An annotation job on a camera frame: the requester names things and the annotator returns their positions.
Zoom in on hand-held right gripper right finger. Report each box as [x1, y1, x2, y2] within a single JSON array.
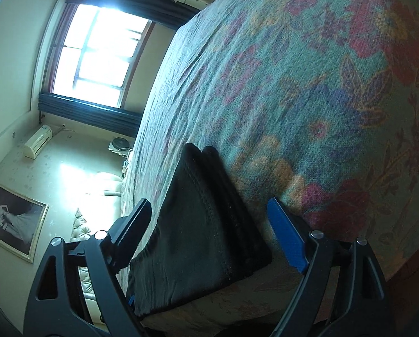
[[268, 197, 397, 337]]

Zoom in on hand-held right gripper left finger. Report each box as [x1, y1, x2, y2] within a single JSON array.
[[23, 198, 151, 337]]

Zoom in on black pants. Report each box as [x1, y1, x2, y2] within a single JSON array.
[[127, 143, 274, 318]]

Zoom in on tufted beige headboard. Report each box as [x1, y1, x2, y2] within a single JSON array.
[[67, 172, 133, 325]]

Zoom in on white fan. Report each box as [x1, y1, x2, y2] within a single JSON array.
[[107, 136, 131, 157]]

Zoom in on white air conditioner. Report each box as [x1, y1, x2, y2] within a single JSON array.
[[23, 124, 53, 160]]

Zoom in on floral blanket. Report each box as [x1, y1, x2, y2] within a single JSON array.
[[120, 0, 419, 331]]

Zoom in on window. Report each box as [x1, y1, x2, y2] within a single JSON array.
[[42, 3, 156, 109]]

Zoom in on framed wall photo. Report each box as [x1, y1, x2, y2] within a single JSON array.
[[0, 183, 50, 264]]

